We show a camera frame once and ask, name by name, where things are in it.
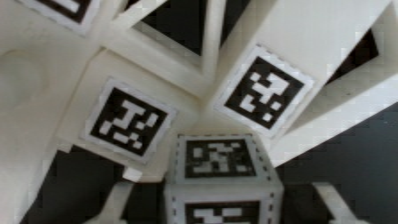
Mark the white chair back frame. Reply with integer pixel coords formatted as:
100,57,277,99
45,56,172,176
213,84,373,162
0,0,398,224

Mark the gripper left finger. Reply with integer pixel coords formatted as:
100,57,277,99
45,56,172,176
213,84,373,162
82,181,167,224

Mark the small tagged cube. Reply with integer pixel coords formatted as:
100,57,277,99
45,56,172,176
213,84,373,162
164,134,284,224

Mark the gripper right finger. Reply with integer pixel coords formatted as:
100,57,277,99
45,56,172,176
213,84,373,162
283,181,371,224

